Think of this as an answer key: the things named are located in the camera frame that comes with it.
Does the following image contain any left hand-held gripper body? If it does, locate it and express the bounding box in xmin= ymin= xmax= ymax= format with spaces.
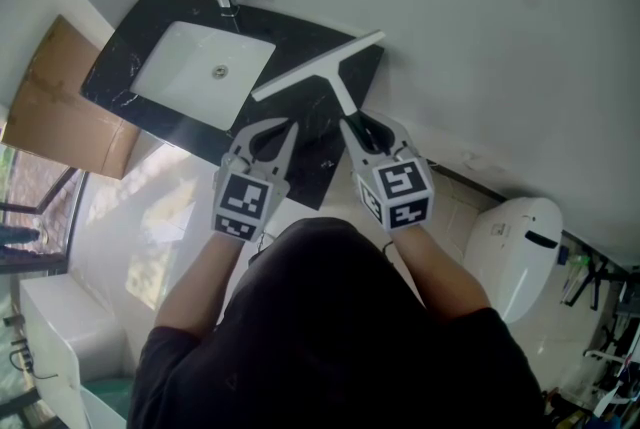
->
xmin=211 ymin=151 xmax=292 ymax=244

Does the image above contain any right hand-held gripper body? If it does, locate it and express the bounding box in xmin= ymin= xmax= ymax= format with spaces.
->
xmin=349 ymin=144 xmax=435 ymax=233

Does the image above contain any white and black squeegee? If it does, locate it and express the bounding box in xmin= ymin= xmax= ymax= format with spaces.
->
xmin=250 ymin=30 xmax=387 ymax=153

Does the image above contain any person's left forearm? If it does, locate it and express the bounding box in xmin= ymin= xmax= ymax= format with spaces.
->
xmin=154 ymin=227 xmax=264 ymax=334

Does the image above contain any person's right forearm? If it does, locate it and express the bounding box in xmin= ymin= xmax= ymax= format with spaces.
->
xmin=389 ymin=220 xmax=495 ymax=319

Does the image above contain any white sink basin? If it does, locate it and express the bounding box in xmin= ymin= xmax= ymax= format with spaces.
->
xmin=129 ymin=20 xmax=277 ymax=132

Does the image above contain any black marble vanity top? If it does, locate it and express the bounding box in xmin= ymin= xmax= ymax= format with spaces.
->
xmin=79 ymin=0 xmax=386 ymax=212

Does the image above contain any white toilet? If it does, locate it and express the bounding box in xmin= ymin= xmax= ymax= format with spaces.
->
xmin=462 ymin=196 xmax=565 ymax=324

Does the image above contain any person's black shirt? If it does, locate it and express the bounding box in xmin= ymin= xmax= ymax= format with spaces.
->
xmin=127 ymin=216 xmax=546 ymax=429

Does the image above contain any brown cardboard sheet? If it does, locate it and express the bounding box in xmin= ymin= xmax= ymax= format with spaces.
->
xmin=0 ymin=14 xmax=141 ymax=181

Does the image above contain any white bathtub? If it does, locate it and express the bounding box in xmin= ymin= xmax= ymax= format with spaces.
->
xmin=18 ymin=272 xmax=129 ymax=429

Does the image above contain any teal basin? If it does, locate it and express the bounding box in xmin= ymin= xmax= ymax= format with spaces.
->
xmin=81 ymin=375 xmax=135 ymax=407

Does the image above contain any cluttered metal rack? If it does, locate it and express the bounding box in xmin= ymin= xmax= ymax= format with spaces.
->
xmin=544 ymin=241 xmax=640 ymax=429

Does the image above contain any dark window frame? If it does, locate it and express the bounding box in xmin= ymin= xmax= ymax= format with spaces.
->
xmin=0 ymin=146 xmax=90 ymax=276

